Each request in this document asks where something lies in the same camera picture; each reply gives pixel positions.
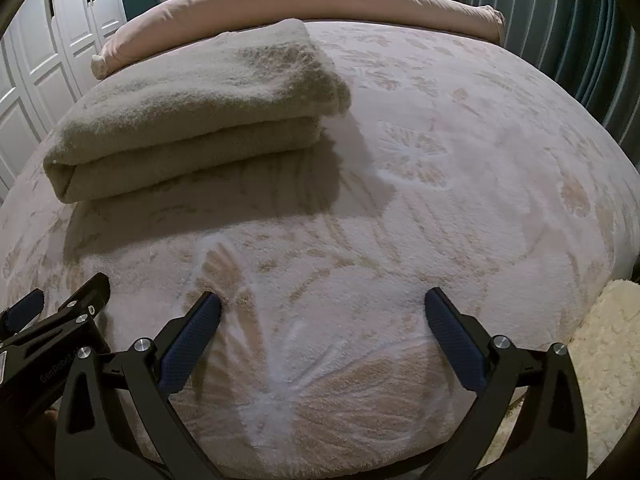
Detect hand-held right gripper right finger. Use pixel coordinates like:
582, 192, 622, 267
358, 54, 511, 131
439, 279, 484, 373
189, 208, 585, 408
424, 287, 588, 480

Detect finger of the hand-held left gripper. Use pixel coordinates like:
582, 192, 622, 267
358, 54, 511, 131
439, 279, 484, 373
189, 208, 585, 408
0, 272, 112, 348
0, 289, 46, 333

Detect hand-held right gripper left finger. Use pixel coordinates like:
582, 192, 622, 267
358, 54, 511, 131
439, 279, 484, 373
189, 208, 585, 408
54, 291, 223, 480

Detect beige towel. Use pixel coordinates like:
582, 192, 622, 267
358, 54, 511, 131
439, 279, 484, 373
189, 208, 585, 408
42, 17, 353, 205

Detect cream fluffy rug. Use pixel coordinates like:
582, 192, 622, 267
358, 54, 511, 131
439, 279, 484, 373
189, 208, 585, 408
569, 277, 640, 476

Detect white wardrobe doors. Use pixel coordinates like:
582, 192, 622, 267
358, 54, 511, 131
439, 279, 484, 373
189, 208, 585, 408
0, 0, 127, 203

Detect grey pleated curtain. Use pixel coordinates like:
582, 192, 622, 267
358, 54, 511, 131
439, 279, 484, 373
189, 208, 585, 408
452, 0, 640, 161

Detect pink pillow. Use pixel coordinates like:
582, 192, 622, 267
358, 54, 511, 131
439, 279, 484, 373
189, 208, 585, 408
90, 0, 507, 80

